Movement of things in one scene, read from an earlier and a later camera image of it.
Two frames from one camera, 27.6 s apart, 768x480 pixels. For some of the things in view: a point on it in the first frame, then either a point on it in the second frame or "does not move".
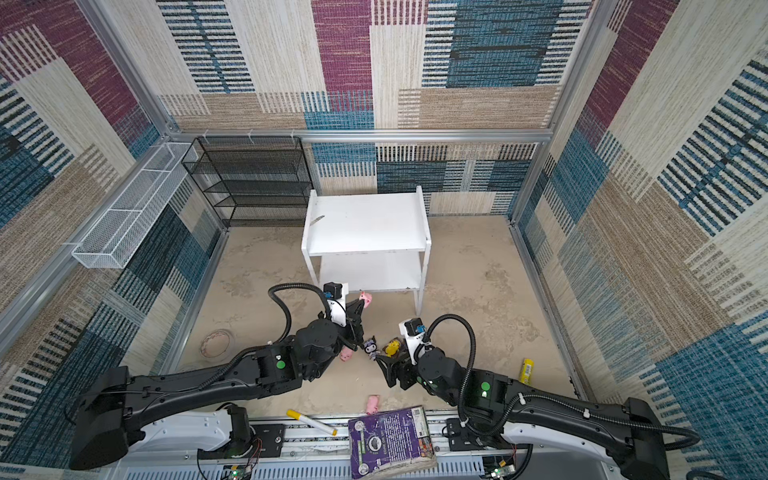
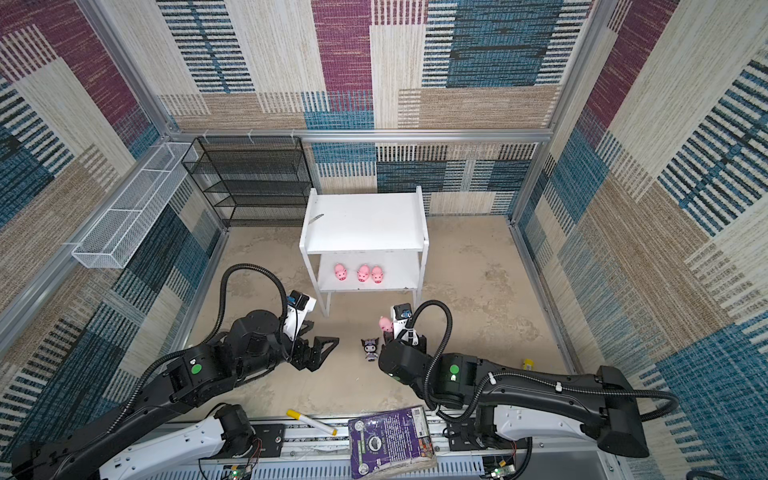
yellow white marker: (295, 415) does not move
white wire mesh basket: (115, 237) does not move
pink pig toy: (346, 354) to (363, 273)
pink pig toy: (372, 406) to (386, 324)
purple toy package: (391, 442) does not move
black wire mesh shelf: (252, 180) does not move
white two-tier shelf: (369, 242) does not move
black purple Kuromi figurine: (370, 347) does not move
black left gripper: (353, 323) to (316, 358)
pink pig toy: (367, 297) to (340, 272)
